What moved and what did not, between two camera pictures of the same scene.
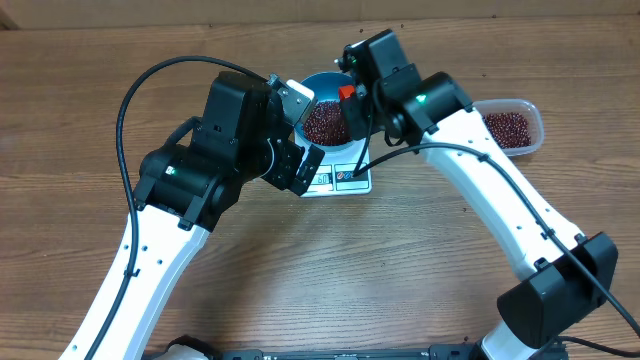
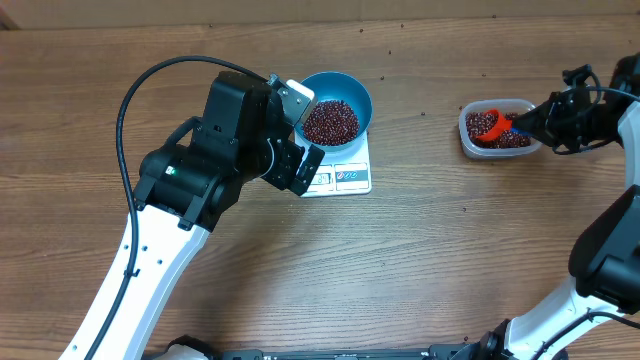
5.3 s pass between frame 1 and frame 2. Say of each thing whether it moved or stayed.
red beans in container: stayed
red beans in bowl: stayed
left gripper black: stayed
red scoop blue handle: moved
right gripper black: moved
